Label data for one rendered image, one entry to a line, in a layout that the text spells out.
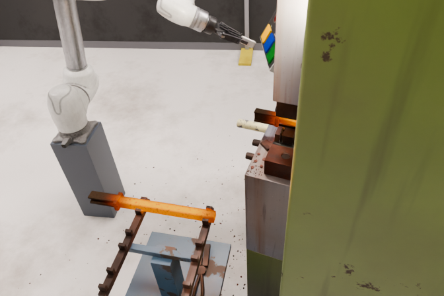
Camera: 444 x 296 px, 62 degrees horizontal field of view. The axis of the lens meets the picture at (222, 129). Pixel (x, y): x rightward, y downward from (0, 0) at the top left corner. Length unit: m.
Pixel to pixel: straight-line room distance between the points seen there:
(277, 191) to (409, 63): 0.76
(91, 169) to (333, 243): 1.48
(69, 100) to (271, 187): 1.11
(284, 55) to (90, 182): 1.47
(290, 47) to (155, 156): 1.84
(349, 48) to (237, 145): 2.16
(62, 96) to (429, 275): 1.61
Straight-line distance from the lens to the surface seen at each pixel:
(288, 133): 1.27
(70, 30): 1.93
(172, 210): 1.13
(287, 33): 1.00
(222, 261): 1.33
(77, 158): 2.08
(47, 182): 2.79
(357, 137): 0.67
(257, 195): 1.29
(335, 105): 0.64
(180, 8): 1.54
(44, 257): 2.40
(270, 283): 1.75
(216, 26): 1.60
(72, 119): 1.95
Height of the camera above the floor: 1.82
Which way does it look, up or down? 40 degrees down
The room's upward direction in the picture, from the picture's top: 4 degrees counter-clockwise
